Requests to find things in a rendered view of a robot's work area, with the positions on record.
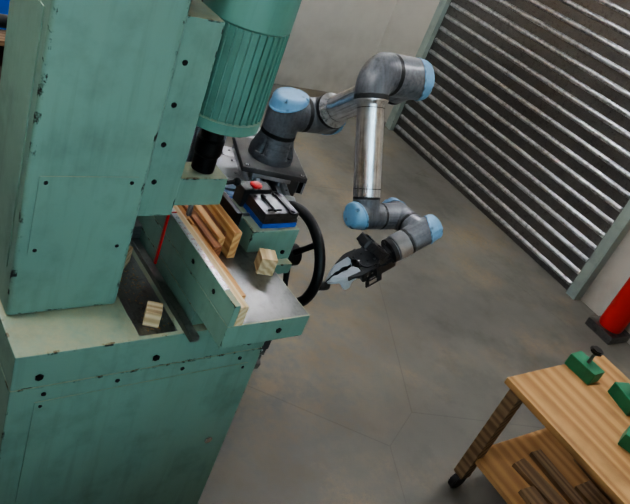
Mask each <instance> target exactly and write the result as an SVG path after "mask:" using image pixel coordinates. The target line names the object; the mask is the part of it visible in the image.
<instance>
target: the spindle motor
mask: <svg viewBox="0 0 630 504"><path fill-rule="evenodd" d="M301 1H302V0H203V3H204V4H206V5H207V6H208V7H209V8H210V9H211V10H212V11H213V12H214V13H216V14H217V15H218V16H219V17H220V18H221V19H222V20H223V21H224V22H225V26H224V29H223V33H222V36H221V40H220V43H219V47H218V51H217V54H216V58H215V61H214V65H213V68H212V72H211V75H210V79H209V82H208V86H207V89H206V93H205V96H204V100H203V103H202V107H201V110H200V114H199V118H198V121H197V125H196V126H198V127H200V128H202V129H204V130H207V131H210V132H213V133H216V134H219V135H224V136H229V137H250V136H253V135H255V134H256V133H257V132H258V129H259V126H260V123H261V120H262V117H263V114H264V111H265V108H266V105H267V102H268V99H269V96H270V93H271V90H272V87H273V84H274V81H275V78H276V75H277V72H278V69H279V66H280V63H281V60H282V57H283V54H284V52H285V49H286V46H287V43H288V40H289V37H290V33H291V31H292V28H293V25H294V22H295V19H296V16H297V13H298V10H299V7H300V4H301Z"/></svg>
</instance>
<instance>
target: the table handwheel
mask: <svg viewBox="0 0 630 504"><path fill-rule="evenodd" d="M289 203H290V204H291V205H292V206H293V207H294V208H295V209H296V210H297V212H298V213H299V216H300V217H301V218H302V219H303V221H304V222H305V224H306V225H307V227H308V229H309V232H310V234H311V238H312V241H313V243H311V244H308V245H306V246H303V247H299V245H298V244H296V243H294V245H293V247H292V250H291V252H290V255H289V257H288V260H289V261H290V262H291V263H292V265H291V266H295V265H298V264H299V263H300V261H301V259H302V253H304V252H307V251H310V250H313V249H314V271H313V276H312V279H311V282H310V284H309V286H308V288H307V290H306V291H305V292H304V293H303V294H302V295H301V296H300V297H297V300H298V301H299V302H300V303H301V305H302V306H305V305H307V304H308V303H309V302H311V301H312V300H313V298H314V297H315V296H316V294H317V292H318V291H319V289H320V286H321V284H322V281H323V277H324V272H325V261H326V256H325V245H324V240H323V236H322V233H321V230H320V227H319V225H318V223H317V221H316V219H315V218H314V216H313V215H312V213H311V212H310V211H309V210H308V209H307V208H306V207H305V206H303V205H302V204H300V203H298V202H295V201H289ZM289 275H290V270H289V272H288V273H283V282H284V283H285V284H286V286H287V287H288V281H289Z"/></svg>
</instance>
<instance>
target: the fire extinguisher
mask: <svg viewBox="0 0 630 504"><path fill-rule="evenodd" d="M629 323H630V277H629V279H628V280H627V281H626V283H625V284H624V285H623V287H622V288H621V290H620V291H619V292H618V294H617V295H616V296H615V298H614V299H613V300H612V302H611V303H610V305H609V306H608V307H607V309H606V310H605V311H604V313H603V314H602V315H601V316H592V317H589V318H588V319H587V321H586V322H585V324H586V325H587V326H588V327H589V328H590V329H591V330H592V331H593V332H595V333H596V334H597V335H598V336H599V337H600V338H601V339H602V340H603V341H604V342H605V343H606V344H607V345H611V344H617V343H623V342H627V341H628V340H629V339H630V334H629V333H628V332H627V331H626V330H625V328H626V327H627V326H628V324H629Z"/></svg>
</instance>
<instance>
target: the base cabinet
mask: <svg viewBox="0 0 630 504"><path fill-rule="evenodd" d="M261 350H262V347H260V348H255V349H249V350H243V351H238V352H232V353H226V354H221V355H215V356H209V357H204V358H198V359H192V360H186V361H181V362H175V363H169V364H164V365H158V366H152V367H147V368H141V369H135V370H130V371H124V372H118V373H113V374H107V375H101V376H95V377H90V378H84V379H78V380H73V381H67V382H61V383H56V384H50V385H44V386H39V387H33V388H27V389H22V390H16V391H10V390H9V388H8V385H7V382H6V379H5V376H4V373H3V371H2V368H1V365H0V504H198V502H199V499H200V497H201V495H202V492H203V490H204V487H205V485H206V482H207V480H208V478H209V475H210V473H211V470H212V468H213V466H214V463H215V461H216V458H217V456H218V454H219V451H220V449H221V446H222V444H223V442H224V439H225V437H226V434H227V432H228V429H229V427H230V425H231V422H232V420H233V417H234V415H235V413H236V410H237V408H238V405H239V403H240V401H241V398H242V396H243V393H244V391H245V388H246V386H247V384H248V381H249V379H250V376H251V374H252V372H253V369H254V367H255V364H256V362H257V360H258V357H259V355H260V352H261Z"/></svg>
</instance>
